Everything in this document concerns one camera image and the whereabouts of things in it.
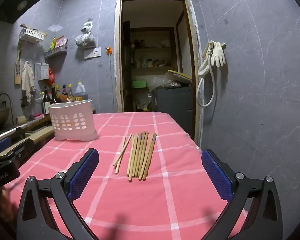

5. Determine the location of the wooden door frame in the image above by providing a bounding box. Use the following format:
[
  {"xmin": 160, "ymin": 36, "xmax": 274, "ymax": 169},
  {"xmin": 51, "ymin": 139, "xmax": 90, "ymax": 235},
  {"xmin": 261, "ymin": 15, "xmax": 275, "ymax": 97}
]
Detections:
[{"xmin": 114, "ymin": 0, "xmax": 206, "ymax": 151}]

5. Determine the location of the dark bin with bag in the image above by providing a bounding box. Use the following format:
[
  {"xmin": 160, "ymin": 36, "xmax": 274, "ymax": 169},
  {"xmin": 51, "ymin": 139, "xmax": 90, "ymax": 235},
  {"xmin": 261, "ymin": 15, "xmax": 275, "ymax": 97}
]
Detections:
[{"xmin": 152, "ymin": 86, "xmax": 193, "ymax": 113}]

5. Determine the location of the wooden shelf unit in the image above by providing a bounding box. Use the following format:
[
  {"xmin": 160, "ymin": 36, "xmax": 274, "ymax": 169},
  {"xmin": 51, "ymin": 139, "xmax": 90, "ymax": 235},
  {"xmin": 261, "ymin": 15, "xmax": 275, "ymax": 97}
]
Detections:
[{"xmin": 126, "ymin": 27, "xmax": 176, "ymax": 82}]

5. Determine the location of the red plastic bag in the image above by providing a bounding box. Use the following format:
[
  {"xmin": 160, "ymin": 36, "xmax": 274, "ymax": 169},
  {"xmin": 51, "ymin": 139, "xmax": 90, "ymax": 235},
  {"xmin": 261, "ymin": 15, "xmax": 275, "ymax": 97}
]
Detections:
[{"xmin": 48, "ymin": 67, "xmax": 56, "ymax": 85}]

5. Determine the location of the dark bottle white label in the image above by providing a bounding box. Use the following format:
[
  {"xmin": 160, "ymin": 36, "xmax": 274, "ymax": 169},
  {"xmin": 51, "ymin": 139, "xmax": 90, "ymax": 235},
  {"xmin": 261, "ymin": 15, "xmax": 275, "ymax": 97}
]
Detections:
[{"xmin": 41, "ymin": 87, "xmax": 52, "ymax": 115}]

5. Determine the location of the wooden cutting board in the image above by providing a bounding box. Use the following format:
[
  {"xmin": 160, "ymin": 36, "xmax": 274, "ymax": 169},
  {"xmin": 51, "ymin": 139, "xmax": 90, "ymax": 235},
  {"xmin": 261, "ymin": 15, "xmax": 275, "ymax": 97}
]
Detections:
[{"xmin": 26, "ymin": 115, "xmax": 52, "ymax": 133}]

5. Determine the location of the red snack packet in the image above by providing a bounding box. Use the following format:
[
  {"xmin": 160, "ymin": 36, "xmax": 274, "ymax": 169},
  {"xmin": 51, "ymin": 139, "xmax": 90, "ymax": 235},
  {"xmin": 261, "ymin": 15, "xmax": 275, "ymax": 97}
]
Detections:
[{"xmin": 55, "ymin": 35, "xmax": 68, "ymax": 48}]

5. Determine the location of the beige cushion board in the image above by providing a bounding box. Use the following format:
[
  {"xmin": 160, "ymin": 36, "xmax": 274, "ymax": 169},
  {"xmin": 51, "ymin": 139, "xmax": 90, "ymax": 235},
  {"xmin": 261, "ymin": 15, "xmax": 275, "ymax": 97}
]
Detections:
[{"xmin": 164, "ymin": 70, "xmax": 193, "ymax": 86}]

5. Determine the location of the white utensil basket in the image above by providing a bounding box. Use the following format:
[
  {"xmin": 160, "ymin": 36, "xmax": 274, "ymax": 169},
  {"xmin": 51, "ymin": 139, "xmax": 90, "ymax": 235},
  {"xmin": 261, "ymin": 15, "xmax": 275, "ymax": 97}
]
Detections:
[{"xmin": 47, "ymin": 99, "xmax": 99, "ymax": 142}]

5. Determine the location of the person's left hand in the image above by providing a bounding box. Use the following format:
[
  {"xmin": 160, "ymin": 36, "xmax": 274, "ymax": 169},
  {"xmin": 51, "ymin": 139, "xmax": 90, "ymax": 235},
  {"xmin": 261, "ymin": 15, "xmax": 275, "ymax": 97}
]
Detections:
[{"xmin": 0, "ymin": 186, "xmax": 18, "ymax": 222}]

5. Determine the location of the hanging clear plastic bag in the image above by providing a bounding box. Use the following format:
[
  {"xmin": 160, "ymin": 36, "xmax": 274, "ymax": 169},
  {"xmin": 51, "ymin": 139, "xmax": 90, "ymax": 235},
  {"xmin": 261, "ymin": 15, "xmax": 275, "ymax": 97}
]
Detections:
[{"xmin": 74, "ymin": 18, "xmax": 96, "ymax": 48}]

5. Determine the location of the grey wall shelf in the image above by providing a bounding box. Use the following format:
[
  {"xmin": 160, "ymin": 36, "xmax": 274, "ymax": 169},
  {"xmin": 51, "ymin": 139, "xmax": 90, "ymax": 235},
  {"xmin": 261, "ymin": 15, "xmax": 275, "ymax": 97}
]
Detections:
[{"xmin": 44, "ymin": 44, "xmax": 68, "ymax": 58}]

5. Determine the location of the white wall box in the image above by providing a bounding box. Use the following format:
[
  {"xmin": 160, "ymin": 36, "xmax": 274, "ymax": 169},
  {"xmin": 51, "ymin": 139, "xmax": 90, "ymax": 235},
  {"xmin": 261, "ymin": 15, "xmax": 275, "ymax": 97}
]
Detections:
[{"xmin": 37, "ymin": 62, "xmax": 50, "ymax": 81}]

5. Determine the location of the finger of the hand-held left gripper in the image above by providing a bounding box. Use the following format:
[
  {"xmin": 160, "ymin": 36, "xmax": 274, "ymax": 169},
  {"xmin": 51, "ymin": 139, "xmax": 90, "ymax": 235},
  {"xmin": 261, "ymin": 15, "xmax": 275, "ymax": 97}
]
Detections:
[{"xmin": 0, "ymin": 137, "xmax": 36, "ymax": 162}]

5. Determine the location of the dark soy sauce bottle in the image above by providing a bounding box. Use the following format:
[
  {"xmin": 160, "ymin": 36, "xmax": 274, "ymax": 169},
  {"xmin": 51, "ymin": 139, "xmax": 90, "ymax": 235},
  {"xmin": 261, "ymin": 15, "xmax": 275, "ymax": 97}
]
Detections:
[{"xmin": 50, "ymin": 83, "xmax": 63, "ymax": 104}]

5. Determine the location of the row of wooden chopsticks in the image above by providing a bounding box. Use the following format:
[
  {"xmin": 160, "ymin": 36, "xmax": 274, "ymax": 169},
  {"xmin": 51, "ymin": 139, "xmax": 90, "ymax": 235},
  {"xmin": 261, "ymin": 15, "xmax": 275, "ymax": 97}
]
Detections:
[{"xmin": 113, "ymin": 131, "xmax": 157, "ymax": 182}]

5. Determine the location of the clear plastic sheet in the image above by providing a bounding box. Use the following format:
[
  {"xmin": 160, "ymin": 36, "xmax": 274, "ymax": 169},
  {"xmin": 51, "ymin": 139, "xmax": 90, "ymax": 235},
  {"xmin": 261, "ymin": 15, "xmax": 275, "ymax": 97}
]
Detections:
[{"xmin": 149, "ymin": 76, "xmax": 176, "ymax": 92}]

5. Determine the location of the white wall rack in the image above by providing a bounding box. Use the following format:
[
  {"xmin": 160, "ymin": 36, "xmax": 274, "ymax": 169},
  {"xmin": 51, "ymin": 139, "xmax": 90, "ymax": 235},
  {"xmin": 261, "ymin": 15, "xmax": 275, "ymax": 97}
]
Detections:
[{"xmin": 19, "ymin": 27, "xmax": 48, "ymax": 42}]

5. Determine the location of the white wall socket plate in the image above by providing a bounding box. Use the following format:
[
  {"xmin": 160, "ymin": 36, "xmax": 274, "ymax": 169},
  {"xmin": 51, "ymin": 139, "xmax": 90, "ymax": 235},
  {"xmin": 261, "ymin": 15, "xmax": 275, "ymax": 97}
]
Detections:
[{"xmin": 83, "ymin": 47, "xmax": 102, "ymax": 59}]

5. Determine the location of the chrome faucet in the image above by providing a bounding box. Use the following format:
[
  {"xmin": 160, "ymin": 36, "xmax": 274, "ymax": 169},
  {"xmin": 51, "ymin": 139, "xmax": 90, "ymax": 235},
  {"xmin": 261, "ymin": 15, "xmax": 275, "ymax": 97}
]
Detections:
[{"xmin": 0, "ymin": 92, "xmax": 14, "ymax": 124}]

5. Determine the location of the white rag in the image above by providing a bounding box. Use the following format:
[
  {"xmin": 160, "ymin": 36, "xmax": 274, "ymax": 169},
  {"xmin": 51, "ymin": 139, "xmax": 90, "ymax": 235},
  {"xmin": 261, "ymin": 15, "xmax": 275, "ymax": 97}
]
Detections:
[{"xmin": 21, "ymin": 61, "xmax": 36, "ymax": 103}]

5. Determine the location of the wooden knife holder board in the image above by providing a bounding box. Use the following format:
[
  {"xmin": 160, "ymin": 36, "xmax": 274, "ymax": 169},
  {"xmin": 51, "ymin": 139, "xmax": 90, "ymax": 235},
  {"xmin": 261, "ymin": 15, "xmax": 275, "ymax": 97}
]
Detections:
[{"xmin": 14, "ymin": 50, "xmax": 22, "ymax": 85}]

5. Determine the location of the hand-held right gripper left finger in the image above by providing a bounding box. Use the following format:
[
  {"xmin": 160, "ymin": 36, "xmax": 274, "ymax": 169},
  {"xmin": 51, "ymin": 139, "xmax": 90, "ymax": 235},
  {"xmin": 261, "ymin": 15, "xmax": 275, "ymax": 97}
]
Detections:
[{"xmin": 16, "ymin": 148, "xmax": 100, "ymax": 240}]

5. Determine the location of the white flexible hose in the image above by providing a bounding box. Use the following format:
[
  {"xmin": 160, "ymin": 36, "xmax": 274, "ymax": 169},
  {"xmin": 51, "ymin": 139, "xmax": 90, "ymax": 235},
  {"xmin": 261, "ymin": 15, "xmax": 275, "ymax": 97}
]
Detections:
[{"xmin": 196, "ymin": 42, "xmax": 217, "ymax": 108}]

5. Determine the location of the pink checkered tablecloth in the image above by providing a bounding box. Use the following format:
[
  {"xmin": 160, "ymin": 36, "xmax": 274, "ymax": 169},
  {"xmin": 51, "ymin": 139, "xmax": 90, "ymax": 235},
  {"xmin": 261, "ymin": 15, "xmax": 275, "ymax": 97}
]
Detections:
[{"xmin": 5, "ymin": 111, "xmax": 249, "ymax": 240}]

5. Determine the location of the steel gas stove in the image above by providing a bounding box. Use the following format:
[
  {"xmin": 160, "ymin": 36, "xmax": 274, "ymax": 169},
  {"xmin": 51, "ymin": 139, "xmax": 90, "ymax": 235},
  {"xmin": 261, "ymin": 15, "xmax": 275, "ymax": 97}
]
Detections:
[{"xmin": 0, "ymin": 124, "xmax": 28, "ymax": 147}]

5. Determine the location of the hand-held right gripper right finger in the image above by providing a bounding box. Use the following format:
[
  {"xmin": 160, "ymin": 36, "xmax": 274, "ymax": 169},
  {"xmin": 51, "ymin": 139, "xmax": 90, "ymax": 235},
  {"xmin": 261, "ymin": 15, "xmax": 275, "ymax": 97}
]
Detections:
[{"xmin": 201, "ymin": 148, "xmax": 283, "ymax": 240}]

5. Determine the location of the large plastic oil jug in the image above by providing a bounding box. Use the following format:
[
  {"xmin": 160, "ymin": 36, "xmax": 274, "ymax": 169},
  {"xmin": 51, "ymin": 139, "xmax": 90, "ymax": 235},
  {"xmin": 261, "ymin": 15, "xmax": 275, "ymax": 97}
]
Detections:
[{"xmin": 75, "ymin": 81, "xmax": 89, "ymax": 103}]

